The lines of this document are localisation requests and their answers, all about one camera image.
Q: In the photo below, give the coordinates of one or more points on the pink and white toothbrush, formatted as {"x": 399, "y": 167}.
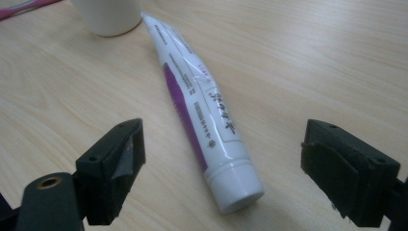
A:
{"x": 19, "y": 9}

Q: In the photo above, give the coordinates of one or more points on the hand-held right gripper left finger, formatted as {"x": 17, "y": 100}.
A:
{"x": 109, "y": 179}

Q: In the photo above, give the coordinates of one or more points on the white and purple toothpaste tube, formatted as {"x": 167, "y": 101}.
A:
{"x": 208, "y": 128}

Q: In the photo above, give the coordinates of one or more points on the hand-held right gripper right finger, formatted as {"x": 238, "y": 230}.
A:
{"x": 343, "y": 179}

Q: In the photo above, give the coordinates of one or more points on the white cup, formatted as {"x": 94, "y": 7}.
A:
{"x": 109, "y": 16}

